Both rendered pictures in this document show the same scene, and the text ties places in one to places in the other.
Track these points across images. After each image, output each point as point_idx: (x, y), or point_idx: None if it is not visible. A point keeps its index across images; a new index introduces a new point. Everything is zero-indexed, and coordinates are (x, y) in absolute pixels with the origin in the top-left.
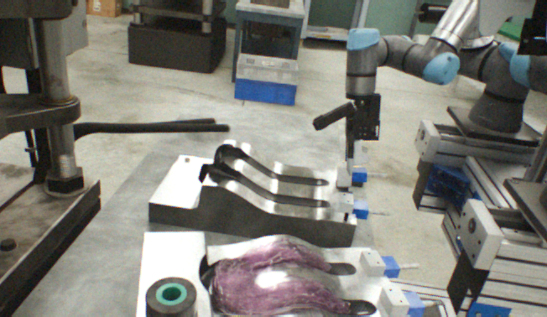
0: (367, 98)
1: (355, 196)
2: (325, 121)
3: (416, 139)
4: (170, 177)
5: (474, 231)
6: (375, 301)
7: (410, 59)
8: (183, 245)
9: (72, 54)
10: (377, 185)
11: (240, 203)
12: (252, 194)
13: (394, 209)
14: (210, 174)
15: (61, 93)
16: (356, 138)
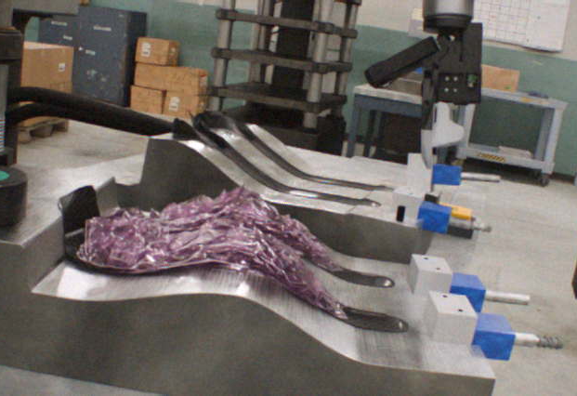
0: (457, 23)
1: (452, 245)
2: (386, 66)
3: None
4: (124, 160)
5: None
6: (412, 320)
7: None
8: (67, 178)
9: (124, 151)
10: (551, 356)
11: (208, 176)
12: (235, 168)
13: (574, 391)
14: (171, 134)
15: None
16: (440, 99)
